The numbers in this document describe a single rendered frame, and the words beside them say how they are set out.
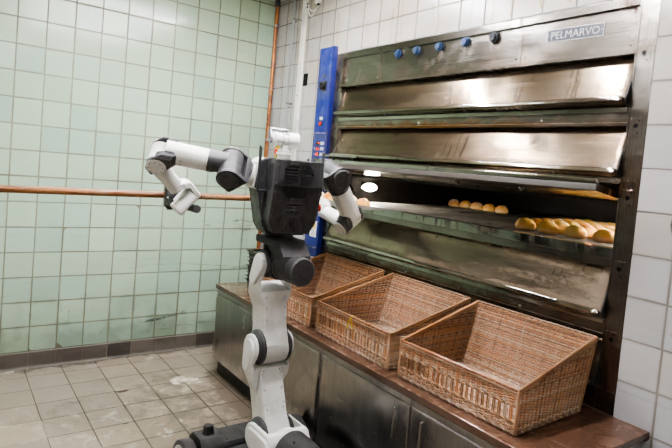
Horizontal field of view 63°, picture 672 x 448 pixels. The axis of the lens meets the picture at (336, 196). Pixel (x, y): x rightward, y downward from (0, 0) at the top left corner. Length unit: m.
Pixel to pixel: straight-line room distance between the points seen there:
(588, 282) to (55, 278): 3.02
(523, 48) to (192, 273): 2.69
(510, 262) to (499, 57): 0.92
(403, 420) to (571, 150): 1.23
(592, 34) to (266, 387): 1.90
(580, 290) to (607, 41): 0.95
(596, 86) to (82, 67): 2.89
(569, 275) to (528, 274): 0.18
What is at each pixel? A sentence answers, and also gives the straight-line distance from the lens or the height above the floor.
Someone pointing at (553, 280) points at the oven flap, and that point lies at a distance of 2.40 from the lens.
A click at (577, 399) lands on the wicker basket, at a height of 0.63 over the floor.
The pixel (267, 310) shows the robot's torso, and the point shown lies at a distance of 2.31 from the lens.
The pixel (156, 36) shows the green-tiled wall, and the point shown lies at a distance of 3.96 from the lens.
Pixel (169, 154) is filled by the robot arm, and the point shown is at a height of 1.38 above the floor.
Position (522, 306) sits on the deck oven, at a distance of 2.49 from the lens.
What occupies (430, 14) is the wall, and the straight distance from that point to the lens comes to 3.02.
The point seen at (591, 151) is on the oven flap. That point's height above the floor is 1.53.
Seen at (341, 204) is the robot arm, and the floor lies 1.23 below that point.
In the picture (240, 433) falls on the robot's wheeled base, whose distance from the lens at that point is 2.66.
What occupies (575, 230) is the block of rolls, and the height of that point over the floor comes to 1.21.
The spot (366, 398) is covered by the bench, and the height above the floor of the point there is 0.45.
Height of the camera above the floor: 1.39
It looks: 3 degrees down
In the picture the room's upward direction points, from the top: 5 degrees clockwise
